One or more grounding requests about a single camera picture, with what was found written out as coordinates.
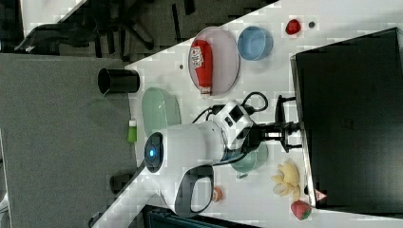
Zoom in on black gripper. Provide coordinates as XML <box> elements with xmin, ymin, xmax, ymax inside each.
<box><xmin>240</xmin><ymin>122</ymin><xmax>299</xmax><ymax>154</ymax></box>

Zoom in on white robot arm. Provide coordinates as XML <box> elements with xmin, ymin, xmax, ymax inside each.
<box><xmin>91</xmin><ymin>121</ymin><xmax>300</xmax><ymax>228</ymax></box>

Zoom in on yellow peeled banana toy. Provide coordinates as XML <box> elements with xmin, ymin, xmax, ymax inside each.
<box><xmin>271</xmin><ymin>161</ymin><xmax>300</xmax><ymax>201</ymax></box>

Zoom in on teal green mug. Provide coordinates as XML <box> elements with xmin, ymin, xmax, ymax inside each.
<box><xmin>231</xmin><ymin>144</ymin><xmax>269</xmax><ymax>179</ymax></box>

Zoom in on large red strawberry toy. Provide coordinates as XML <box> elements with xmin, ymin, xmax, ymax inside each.
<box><xmin>291</xmin><ymin>200</ymin><xmax>312</xmax><ymax>220</ymax></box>

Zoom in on orange slice toy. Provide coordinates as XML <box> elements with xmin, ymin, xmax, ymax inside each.
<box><xmin>212</xmin><ymin>186</ymin><xmax>222</xmax><ymax>202</ymax></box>

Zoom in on blue bowl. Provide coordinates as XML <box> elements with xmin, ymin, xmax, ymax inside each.
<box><xmin>238</xmin><ymin>26</ymin><xmax>274</xmax><ymax>61</ymax></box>

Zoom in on grey round plate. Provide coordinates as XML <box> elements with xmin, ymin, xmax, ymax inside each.
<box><xmin>195</xmin><ymin>27</ymin><xmax>240</xmax><ymax>96</ymax></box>

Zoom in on small red strawberry toy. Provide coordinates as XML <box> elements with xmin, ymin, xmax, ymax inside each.
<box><xmin>285</xmin><ymin>19</ymin><xmax>301</xmax><ymax>35</ymax></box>

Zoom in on red ketchup bottle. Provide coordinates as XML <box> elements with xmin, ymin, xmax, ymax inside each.
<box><xmin>190</xmin><ymin>39</ymin><xmax>213</xmax><ymax>98</ymax></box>

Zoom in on green white small bottle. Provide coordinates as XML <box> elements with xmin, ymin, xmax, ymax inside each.
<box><xmin>127</xmin><ymin>120</ymin><xmax>137</xmax><ymax>143</ymax></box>

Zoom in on dark teal crate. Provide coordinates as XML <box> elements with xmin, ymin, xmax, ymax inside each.
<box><xmin>142</xmin><ymin>205</ymin><xmax>259</xmax><ymax>228</ymax></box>

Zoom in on black cylindrical cup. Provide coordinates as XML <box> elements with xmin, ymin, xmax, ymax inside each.
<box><xmin>98</xmin><ymin>68</ymin><xmax>140</xmax><ymax>94</ymax></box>

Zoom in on black office chair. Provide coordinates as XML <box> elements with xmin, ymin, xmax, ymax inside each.
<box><xmin>13</xmin><ymin>0</ymin><xmax>198</xmax><ymax>63</ymax></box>

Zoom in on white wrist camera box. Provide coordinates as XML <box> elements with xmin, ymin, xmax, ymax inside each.
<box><xmin>213</xmin><ymin>100</ymin><xmax>254</xmax><ymax>150</ymax></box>

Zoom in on black camera cable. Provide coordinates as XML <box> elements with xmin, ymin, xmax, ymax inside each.
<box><xmin>191</xmin><ymin>91</ymin><xmax>269</xmax><ymax>124</ymax></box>

